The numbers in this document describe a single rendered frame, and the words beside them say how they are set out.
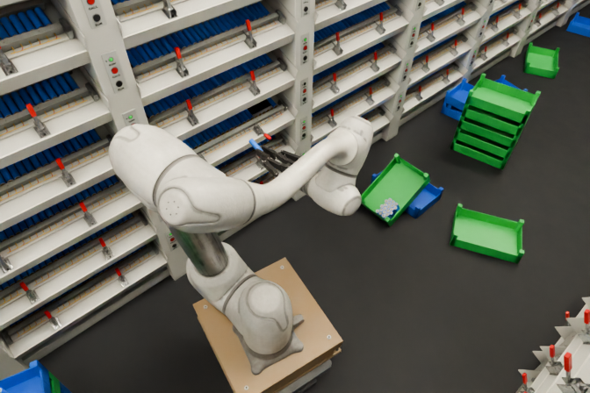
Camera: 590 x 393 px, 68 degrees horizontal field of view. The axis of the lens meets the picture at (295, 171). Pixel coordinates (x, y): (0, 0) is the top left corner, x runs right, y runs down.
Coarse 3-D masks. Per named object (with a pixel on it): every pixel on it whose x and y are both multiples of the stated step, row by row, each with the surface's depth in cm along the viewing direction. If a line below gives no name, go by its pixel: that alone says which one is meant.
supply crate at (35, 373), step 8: (32, 368) 120; (40, 368) 122; (16, 376) 122; (24, 376) 123; (32, 376) 125; (40, 376) 121; (48, 376) 126; (0, 384) 121; (8, 384) 122; (16, 384) 124; (24, 384) 124; (32, 384) 124; (40, 384) 124; (48, 384) 123; (8, 392) 123; (16, 392) 123; (24, 392) 123; (32, 392) 123; (40, 392) 123; (48, 392) 121
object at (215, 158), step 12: (276, 96) 189; (288, 108) 186; (276, 120) 183; (288, 120) 185; (252, 132) 178; (276, 132) 185; (228, 144) 173; (240, 144) 174; (204, 156) 168; (216, 156) 169; (228, 156) 172
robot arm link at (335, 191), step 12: (324, 168) 131; (312, 180) 134; (324, 180) 129; (336, 180) 127; (348, 180) 128; (312, 192) 133; (324, 192) 129; (336, 192) 127; (348, 192) 126; (324, 204) 130; (336, 204) 126; (348, 204) 125; (360, 204) 130
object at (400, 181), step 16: (400, 160) 222; (384, 176) 225; (400, 176) 221; (416, 176) 218; (368, 192) 222; (384, 192) 221; (400, 192) 218; (416, 192) 211; (368, 208) 217; (400, 208) 209
